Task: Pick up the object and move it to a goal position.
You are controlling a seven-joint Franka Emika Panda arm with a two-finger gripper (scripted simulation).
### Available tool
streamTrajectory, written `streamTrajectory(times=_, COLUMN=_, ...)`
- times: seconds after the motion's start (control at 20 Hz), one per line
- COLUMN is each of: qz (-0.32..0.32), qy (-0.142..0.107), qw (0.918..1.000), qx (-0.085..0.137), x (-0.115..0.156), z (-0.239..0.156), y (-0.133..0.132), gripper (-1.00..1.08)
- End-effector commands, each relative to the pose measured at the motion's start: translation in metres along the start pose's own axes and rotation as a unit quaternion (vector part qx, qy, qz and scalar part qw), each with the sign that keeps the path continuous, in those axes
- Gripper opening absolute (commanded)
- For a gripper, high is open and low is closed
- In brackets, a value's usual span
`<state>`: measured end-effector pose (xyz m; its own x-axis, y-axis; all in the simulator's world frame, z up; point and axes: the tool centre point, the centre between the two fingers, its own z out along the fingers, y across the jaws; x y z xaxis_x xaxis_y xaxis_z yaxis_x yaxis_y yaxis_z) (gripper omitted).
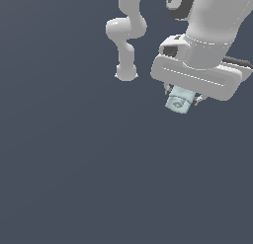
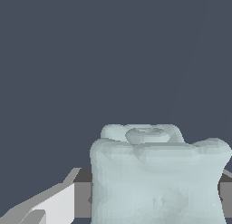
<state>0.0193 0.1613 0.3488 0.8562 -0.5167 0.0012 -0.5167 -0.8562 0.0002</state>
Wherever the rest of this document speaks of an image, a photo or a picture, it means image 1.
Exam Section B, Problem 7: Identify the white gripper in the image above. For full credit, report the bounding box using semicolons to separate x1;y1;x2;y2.
150;35;253;108

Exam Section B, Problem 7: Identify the pale blue block object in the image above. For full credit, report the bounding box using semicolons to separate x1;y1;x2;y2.
164;85;195;114

